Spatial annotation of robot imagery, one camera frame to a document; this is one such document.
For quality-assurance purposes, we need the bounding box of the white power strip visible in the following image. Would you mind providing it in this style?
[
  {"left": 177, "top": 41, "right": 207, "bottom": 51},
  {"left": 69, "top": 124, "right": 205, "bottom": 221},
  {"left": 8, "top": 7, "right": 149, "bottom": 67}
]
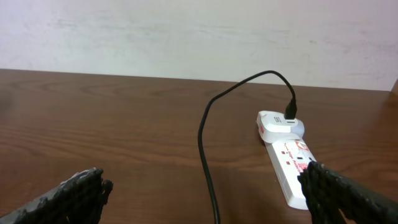
[{"left": 266, "top": 139, "right": 316, "bottom": 210}]

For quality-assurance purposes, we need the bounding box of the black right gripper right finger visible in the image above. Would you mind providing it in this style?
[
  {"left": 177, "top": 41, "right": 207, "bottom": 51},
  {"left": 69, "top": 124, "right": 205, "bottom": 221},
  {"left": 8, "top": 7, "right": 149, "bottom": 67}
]
[{"left": 297, "top": 161, "right": 397, "bottom": 224}]

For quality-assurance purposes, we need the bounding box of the white USB charger adapter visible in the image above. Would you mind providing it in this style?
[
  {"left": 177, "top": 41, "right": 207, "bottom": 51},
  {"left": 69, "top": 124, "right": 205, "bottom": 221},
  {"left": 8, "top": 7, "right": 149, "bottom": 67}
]
[{"left": 256, "top": 111, "right": 305, "bottom": 144}]

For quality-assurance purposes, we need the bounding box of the black USB charging cable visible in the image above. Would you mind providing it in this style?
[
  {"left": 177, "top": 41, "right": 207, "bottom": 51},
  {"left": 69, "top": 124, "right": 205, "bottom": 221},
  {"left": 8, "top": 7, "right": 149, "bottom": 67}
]
[{"left": 197, "top": 70, "right": 299, "bottom": 224}]

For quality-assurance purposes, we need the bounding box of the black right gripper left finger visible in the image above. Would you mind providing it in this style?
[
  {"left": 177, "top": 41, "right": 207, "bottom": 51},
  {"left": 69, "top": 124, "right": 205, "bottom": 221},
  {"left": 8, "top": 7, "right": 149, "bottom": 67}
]
[{"left": 1, "top": 167, "right": 113, "bottom": 224}]

